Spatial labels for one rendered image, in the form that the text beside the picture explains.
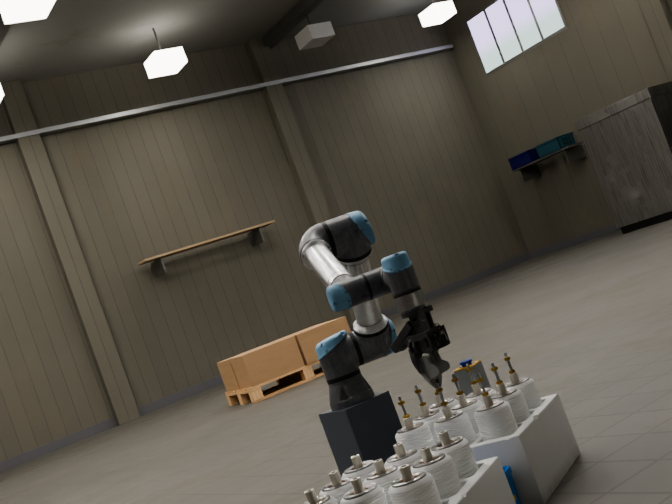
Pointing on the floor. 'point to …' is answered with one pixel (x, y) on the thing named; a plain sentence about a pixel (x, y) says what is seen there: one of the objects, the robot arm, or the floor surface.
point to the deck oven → (634, 156)
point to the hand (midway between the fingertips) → (434, 383)
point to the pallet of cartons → (276, 364)
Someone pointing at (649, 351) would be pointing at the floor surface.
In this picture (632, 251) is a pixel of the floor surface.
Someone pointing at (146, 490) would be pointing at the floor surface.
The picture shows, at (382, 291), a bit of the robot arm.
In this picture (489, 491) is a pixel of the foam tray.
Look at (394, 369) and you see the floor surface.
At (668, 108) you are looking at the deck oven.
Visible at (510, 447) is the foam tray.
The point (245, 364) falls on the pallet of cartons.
